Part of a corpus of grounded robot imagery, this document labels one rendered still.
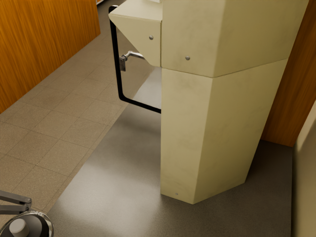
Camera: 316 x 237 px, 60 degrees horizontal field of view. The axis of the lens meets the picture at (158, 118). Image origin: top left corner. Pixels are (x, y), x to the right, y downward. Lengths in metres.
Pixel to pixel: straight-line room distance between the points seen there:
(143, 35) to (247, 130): 0.38
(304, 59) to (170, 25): 0.52
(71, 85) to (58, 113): 0.46
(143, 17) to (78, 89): 2.55
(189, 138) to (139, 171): 0.34
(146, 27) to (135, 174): 0.56
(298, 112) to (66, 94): 2.41
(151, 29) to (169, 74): 0.10
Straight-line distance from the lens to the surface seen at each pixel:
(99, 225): 0.89
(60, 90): 3.10
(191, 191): 0.85
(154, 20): 0.55
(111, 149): 1.05
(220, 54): 0.54
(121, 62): 1.05
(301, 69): 0.97
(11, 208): 0.71
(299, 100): 1.03
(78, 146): 2.42
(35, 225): 0.64
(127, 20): 0.57
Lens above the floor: 1.71
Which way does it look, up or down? 42 degrees down
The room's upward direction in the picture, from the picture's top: straight up
